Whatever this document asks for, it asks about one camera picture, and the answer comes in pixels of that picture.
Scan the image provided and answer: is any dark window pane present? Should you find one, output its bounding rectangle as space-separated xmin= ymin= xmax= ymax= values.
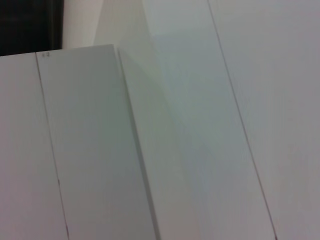
xmin=0 ymin=0 xmax=65 ymax=57

